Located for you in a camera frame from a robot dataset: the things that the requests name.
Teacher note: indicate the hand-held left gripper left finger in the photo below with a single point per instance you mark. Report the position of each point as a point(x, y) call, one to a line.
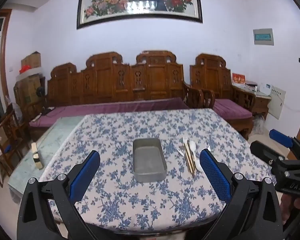
point(86, 172)

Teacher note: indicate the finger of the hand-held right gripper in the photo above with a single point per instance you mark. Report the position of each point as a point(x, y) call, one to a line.
point(262, 150)
point(280, 135)

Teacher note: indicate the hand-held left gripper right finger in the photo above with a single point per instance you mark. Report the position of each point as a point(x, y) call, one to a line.
point(215, 172)

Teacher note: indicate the beige chopstick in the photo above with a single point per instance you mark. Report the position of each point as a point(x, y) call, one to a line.
point(187, 152)
point(189, 155)

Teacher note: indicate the grey metal tray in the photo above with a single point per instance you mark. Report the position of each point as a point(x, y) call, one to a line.
point(148, 160)

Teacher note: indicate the person's right hand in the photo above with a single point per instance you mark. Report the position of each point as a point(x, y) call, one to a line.
point(290, 205)

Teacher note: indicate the large white plastic spoon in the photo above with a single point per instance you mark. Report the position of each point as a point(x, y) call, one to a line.
point(198, 164)

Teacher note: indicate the clear plastic bag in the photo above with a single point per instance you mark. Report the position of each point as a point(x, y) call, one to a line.
point(259, 125)

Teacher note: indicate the small white plastic spoon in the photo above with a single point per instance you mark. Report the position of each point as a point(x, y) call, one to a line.
point(192, 145)

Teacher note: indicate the wooden side table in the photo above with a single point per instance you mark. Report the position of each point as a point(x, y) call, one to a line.
point(261, 102)

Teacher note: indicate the blue floral tablecloth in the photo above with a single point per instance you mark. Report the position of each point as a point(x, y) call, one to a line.
point(115, 200)

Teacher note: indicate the clear plastic fork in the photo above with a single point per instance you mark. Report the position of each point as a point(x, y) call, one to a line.
point(180, 151)

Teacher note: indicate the white plastic fork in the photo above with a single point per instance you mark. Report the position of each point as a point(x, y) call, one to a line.
point(184, 139)

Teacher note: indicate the white device box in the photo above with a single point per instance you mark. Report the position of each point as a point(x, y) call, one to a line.
point(266, 89)

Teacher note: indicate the small wooden box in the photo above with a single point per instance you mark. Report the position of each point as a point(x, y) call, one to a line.
point(37, 156)

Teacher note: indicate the purple armchair cushion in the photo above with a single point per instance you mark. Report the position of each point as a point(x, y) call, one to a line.
point(230, 107)

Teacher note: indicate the purple sofa cushion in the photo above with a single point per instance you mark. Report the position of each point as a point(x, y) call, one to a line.
point(102, 108)

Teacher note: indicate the red box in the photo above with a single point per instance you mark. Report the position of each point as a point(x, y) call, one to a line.
point(238, 79)

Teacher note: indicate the white power strip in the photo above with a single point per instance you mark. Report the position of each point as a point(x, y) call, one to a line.
point(36, 117)

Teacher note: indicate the wooden chair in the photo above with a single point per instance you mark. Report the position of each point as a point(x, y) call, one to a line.
point(7, 135)

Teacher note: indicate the carved wooden armchair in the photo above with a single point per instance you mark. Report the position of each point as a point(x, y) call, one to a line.
point(210, 75)

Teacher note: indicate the large cardboard box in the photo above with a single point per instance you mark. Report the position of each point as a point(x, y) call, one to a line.
point(27, 87)

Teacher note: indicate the carved wooden sofa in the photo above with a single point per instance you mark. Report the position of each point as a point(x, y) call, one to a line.
point(150, 80)

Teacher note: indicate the red plastic item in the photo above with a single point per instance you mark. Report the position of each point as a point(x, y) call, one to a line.
point(25, 69)

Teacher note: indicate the small cardboard box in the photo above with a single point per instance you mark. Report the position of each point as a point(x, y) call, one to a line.
point(31, 60)

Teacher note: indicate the framed floral painting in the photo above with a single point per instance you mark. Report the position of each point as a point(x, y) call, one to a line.
point(140, 2)

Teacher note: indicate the white metal wall box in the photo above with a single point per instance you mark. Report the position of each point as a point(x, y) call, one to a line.
point(277, 102)

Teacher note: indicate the grey wall panel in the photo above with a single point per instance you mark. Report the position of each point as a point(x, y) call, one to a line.
point(263, 37)

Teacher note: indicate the wooden door frame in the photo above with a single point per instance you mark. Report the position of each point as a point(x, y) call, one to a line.
point(5, 55)

